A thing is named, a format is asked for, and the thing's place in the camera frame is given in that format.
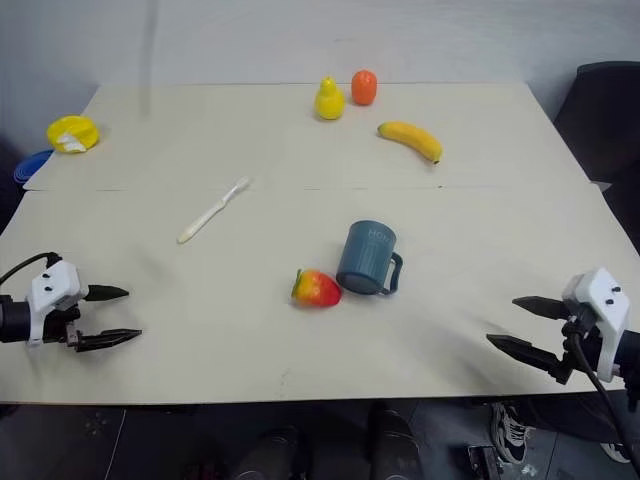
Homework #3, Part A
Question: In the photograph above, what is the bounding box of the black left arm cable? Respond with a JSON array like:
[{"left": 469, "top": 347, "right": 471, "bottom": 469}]
[{"left": 0, "top": 251, "right": 60, "bottom": 286}]

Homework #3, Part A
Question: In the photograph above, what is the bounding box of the yellow toy banana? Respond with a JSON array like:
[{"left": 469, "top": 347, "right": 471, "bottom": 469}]
[{"left": 376, "top": 120, "right": 444, "bottom": 167}]

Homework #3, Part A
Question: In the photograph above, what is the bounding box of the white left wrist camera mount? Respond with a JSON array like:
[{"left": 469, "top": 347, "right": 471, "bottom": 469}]
[{"left": 26, "top": 261, "right": 82, "bottom": 348}]

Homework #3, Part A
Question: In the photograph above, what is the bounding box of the white toothbrush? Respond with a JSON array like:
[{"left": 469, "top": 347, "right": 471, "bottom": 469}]
[{"left": 176, "top": 175, "right": 251, "bottom": 246}]

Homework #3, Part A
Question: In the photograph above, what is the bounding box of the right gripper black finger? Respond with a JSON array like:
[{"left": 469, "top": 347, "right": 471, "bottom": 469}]
[
  {"left": 485, "top": 333, "right": 562, "bottom": 377},
  {"left": 511, "top": 295, "right": 572, "bottom": 322}
]

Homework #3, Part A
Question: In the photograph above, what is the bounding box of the red yellow toy peach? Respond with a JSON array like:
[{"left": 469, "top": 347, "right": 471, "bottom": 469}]
[{"left": 290, "top": 268, "right": 343, "bottom": 309}]

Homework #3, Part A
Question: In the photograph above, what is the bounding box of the yellow toy pear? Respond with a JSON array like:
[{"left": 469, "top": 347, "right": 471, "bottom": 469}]
[{"left": 313, "top": 75, "right": 347, "bottom": 122}]

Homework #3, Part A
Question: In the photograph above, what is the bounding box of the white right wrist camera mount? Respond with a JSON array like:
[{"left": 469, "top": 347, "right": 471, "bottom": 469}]
[{"left": 561, "top": 267, "right": 632, "bottom": 384}]

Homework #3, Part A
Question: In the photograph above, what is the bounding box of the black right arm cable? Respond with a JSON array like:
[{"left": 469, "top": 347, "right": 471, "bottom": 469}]
[{"left": 561, "top": 318, "right": 640, "bottom": 480}]

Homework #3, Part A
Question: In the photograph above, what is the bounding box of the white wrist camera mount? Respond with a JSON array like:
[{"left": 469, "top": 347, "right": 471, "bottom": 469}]
[
  {"left": 561, "top": 267, "right": 632, "bottom": 384},
  {"left": 26, "top": 261, "right": 82, "bottom": 348}
]

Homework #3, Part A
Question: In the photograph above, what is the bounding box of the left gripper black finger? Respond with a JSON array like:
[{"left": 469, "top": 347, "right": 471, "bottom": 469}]
[
  {"left": 74, "top": 328, "right": 143, "bottom": 354},
  {"left": 84, "top": 284, "right": 130, "bottom": 302}
]

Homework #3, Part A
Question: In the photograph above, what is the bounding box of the orange toy persimmon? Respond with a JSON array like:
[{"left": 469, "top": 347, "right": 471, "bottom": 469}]
[{"left": 350, "top": 69, "right": 379, "bottom": 107}]

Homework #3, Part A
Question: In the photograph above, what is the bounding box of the yellow bowl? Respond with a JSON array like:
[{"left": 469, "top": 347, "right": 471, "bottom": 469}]
[{"left": 46, "top": 115, "right": 101, "bottom": 156}]

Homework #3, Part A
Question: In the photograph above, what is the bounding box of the blue round plate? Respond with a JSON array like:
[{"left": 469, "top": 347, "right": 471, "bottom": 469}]
[{"left": 13, "top": 149, "right": 56, "bottom": 184}]

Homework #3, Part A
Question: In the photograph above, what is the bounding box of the blue-grey plastic mug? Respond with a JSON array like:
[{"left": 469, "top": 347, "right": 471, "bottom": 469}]
[{"left": 335, "top": 219, "right": 405, "bottom": 297}]

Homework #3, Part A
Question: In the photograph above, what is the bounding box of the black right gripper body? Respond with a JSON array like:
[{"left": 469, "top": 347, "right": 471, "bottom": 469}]
[{"left": 552, "top": 301, "right": 602, "bottom": 386}]

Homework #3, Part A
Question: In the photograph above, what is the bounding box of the black metal floor bracket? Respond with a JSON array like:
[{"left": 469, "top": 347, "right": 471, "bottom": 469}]
[{"left": 466, "top": 443, "right": 503, "bottom": 480}]

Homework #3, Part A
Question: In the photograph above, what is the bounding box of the black chair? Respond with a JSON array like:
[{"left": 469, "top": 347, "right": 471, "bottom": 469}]
[{"left": 551, "top": 61, "right": 640, "bottom": 194}]

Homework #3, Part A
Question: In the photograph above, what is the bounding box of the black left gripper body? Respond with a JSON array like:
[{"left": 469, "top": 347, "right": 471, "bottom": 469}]
[{"left": 42, "top": 286, "right": 90, "bottom": 346}]

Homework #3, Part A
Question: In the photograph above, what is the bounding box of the dark trouser leg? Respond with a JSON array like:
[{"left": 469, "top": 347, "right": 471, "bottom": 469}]
[{"left": 517, "top": 394, "right": 629, "bottom": 447}]

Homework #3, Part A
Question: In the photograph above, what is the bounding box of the black white sneaker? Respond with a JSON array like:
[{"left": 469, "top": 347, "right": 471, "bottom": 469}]
[
  {"left": 599, "top": 439, "right": 634, "bottom": 464},
  {"left": 489, "top": 401, "right": 530, "bottom": 465}
]

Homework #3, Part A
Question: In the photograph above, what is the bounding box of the white crumpled paper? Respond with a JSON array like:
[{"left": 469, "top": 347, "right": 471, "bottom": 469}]
[{"left": 58, "top": 131, "right": 87, "bottom": 153}]

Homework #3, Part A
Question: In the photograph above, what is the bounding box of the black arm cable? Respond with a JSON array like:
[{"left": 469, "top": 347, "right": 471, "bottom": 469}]
[
  {"left": 0, "top": 251, "right": 60, "bottom": 286},
  {"left": 561, "top": 318, "right": 640, "bottom": 480}
]

